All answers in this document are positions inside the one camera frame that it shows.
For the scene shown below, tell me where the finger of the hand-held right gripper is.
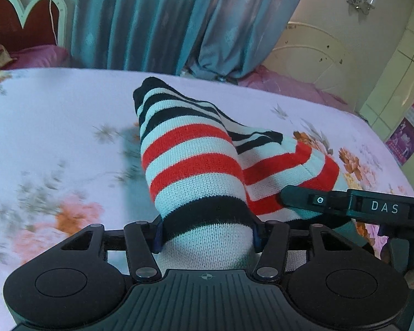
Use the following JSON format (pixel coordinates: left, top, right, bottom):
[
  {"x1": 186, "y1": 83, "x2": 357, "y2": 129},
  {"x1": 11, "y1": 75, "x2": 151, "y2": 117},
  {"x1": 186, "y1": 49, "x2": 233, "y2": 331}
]
[{"x1": 279, "y1": 184, "x2": 352, "y2": 222}]

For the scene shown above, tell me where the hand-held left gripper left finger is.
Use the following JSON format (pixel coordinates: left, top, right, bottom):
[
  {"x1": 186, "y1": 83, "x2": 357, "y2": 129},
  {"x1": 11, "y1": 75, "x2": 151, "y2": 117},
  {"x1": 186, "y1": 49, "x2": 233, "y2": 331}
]
[{"x1": 60, "y1": 215, "x2": 165, "y2": 281}]

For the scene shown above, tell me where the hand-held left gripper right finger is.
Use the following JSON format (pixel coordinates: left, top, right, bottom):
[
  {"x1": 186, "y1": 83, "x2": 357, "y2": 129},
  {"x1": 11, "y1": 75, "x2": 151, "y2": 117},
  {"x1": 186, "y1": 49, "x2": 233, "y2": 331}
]
[{"x1": 251, "y1": 220, "x2": 355, "y2": 281}]

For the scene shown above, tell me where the striped knitted sock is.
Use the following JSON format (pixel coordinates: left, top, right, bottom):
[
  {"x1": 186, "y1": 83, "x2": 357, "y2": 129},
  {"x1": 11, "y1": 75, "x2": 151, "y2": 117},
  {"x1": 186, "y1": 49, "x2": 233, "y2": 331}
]
[{"x1": 132, "y1": 77, "x2": 383, "y2": 273}]

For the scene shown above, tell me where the pink blanket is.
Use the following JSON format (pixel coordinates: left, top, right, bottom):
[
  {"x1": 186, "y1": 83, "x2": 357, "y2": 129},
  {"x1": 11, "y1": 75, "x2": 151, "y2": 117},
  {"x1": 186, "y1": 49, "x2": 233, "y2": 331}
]
[{"x1": 236, "y1": 64, "x2": 349, "y2": 106}]

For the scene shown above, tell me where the pale green wardrobe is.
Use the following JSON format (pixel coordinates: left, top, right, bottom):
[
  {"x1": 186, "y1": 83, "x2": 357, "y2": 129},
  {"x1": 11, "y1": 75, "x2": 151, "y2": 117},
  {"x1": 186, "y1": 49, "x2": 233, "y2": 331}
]
[{"x1": 359, "y1": 0, "x2": 414, "y2": 166}]

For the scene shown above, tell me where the floral bed sheet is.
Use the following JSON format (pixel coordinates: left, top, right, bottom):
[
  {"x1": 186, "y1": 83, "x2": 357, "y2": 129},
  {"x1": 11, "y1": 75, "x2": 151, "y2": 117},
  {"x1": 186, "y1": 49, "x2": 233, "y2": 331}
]
[{"x1": 0, "y1": 67, "x2": 414, "y2": 318}]

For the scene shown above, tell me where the pink pillow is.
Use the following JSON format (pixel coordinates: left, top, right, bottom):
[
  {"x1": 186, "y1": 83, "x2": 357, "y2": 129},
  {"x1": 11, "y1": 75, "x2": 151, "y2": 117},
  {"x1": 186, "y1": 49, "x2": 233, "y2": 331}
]
[{"x1": 2, "y1": 45, "x2": 72, "y2": 71}]

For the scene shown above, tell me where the blue curtain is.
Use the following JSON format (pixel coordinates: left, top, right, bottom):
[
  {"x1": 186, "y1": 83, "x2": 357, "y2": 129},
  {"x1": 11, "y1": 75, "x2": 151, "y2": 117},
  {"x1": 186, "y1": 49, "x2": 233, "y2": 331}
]
[{"x1": 70, "y1": 0, "x2": 313, "y2": 81}]

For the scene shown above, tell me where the red headboard with white trim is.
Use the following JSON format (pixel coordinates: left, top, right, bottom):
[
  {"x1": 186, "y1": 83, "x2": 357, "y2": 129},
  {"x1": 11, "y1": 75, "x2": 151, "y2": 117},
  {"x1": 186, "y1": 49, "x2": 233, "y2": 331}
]
[{"x1": 0, "y1": 0, "x2": 68, "y2": 55}]

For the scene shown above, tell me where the white arched bed frame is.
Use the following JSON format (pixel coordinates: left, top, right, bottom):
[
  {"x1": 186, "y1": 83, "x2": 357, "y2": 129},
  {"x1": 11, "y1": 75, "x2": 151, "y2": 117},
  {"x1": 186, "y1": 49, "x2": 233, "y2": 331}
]
[{"x1": 262, "y1": 22, "x2": 356, "y2": 111}]

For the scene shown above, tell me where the white cable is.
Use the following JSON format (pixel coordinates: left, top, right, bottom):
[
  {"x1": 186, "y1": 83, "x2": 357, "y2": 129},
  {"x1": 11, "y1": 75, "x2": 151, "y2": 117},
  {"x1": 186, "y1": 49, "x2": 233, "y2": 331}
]
[{"x1": 41, "y1": 0, "x2": 61, "y2": 47}]

